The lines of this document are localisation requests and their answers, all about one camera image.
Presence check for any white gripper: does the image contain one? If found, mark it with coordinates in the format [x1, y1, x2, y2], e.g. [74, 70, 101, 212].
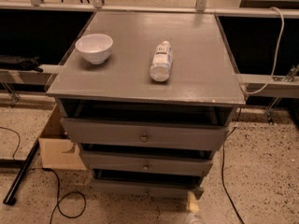
[183, 191, 203, 224]

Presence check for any grey bottom drawer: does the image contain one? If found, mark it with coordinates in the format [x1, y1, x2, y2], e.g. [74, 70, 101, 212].
[91, 169, 204, 199]

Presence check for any grey drawer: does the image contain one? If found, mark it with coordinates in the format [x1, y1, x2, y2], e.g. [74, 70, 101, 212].
[91, 169, 204, 199]
[81, 151, 212, 176]
[61, 118, 228, 150]

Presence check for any grey middle drawer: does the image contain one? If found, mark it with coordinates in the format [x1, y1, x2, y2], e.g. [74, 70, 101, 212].
[81, 151, 212, 176]

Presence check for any grey drawer cabinet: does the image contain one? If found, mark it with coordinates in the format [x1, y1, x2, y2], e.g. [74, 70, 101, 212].
[46, 10, 247, 196]

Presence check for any grey top drawer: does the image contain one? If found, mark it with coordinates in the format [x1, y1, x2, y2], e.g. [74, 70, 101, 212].
[61, 118, 228, 150]

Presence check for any clear plastic water bottle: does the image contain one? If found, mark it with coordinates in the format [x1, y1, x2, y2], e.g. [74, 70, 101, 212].
[149, 41, 173, 82]

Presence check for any cardboard box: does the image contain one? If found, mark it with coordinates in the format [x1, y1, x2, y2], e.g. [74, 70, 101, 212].
[38, 105, 86, 171]

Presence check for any black metal bar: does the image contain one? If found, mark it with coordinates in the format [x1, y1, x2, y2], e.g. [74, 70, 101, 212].
[1, 141, 39, 205]

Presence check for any white bowl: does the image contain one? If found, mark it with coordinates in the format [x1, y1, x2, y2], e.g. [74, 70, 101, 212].
[75, 34, 113, 64]

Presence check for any black floor cable right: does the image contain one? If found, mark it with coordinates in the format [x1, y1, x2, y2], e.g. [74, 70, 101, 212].
[219, 107, 246, 224]

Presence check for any black floor cable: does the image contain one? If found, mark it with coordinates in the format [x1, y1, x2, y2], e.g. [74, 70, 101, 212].
[219, 107, 246, 224]
[43, 167, 87, 224]

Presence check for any black floor cable left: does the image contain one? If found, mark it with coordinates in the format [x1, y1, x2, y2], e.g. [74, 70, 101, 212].
[43, 167, 87, 224]

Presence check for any white cable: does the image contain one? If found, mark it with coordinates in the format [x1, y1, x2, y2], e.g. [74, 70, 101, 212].
[241, 6, 286, 96]

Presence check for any black bag on rail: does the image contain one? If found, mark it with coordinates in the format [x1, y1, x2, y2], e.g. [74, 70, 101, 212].
[0, 55, 43, 73]

